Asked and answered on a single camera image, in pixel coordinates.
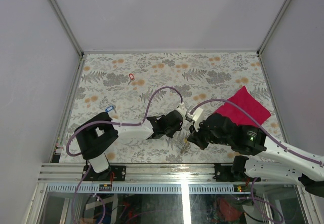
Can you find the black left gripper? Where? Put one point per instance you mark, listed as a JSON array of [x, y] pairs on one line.
[[171, 135]]

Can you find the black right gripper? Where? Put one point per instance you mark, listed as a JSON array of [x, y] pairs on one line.
[[195, 137]]

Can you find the large keyring with yellow grip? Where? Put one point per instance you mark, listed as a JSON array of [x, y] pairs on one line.
[[186, 146]]

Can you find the blue tagged key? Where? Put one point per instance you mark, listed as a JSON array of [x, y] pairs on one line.
[[111, 108]]

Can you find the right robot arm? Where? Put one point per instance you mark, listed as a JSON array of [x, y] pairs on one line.
[[259, 155]]

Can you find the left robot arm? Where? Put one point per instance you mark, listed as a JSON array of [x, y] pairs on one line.
[[96, 135]]

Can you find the pink cloth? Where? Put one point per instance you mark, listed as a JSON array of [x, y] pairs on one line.
[[244, 100]]

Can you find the floral tablecloth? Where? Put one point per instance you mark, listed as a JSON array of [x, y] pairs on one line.
[[162, 80]]

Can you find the red tagged key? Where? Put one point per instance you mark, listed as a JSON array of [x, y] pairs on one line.
[[131, 76]]

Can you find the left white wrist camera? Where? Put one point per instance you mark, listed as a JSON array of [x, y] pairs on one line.
[[182, 110]]

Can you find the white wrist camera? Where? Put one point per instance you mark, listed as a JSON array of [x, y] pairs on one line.
[[195, 116], [182, 110]]

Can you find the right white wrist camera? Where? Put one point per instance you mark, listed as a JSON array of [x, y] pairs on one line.
[[195, 116]]

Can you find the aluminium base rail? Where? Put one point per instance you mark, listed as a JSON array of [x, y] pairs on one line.
[[134, 172]]

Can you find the white slotted cable duct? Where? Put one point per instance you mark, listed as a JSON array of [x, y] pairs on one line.
[[141, 188]]

